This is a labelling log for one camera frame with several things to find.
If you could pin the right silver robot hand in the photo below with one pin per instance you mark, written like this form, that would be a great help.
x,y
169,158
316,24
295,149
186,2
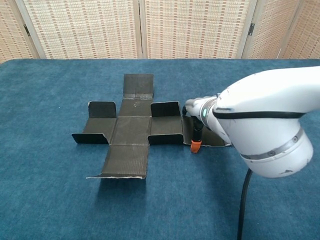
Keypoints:
x,y
197,132

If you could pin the black cardboard box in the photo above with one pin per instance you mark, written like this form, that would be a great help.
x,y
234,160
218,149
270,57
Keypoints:
x,y
132,130

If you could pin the blue felt table mat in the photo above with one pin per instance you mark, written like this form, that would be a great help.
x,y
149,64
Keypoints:
x,y
50,200

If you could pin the woven bamboo folding screen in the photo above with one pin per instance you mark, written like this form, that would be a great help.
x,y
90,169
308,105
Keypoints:
x,y
87,25

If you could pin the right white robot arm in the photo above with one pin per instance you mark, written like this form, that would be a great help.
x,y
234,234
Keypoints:
x,y
262,135

